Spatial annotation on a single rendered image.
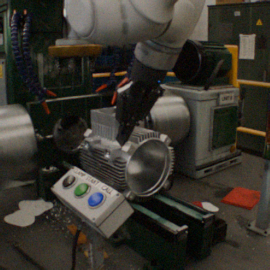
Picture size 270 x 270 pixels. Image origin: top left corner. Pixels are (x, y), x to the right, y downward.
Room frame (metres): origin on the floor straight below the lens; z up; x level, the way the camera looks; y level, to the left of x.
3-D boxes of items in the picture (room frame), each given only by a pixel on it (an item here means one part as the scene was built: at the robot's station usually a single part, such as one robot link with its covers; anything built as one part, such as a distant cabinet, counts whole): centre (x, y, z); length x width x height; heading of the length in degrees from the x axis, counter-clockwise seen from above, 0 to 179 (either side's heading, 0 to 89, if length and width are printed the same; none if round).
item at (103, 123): (0.91, 0.05, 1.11); 0.12 x 0.11 x 0.07; 39
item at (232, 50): (1.44, -0.35, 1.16); 0.33 x 0.26 x 0.42; 128
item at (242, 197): (1.04, -0.40, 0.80); 0.15 x 0.12 x 0.01; 142
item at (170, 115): (1.27, -0.09, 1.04); 0.41 x 0.25 x 0.25; 128
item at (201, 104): (1.44, -0.29, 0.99); 0.35 x 0.31 x 0.37; 128
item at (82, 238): (0.77, 0.14, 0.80); 0.21 x 0.05 x 0.01; 33
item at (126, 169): (0.88, 0.02, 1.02); 0.20 x 0.19 x 0.19; 39
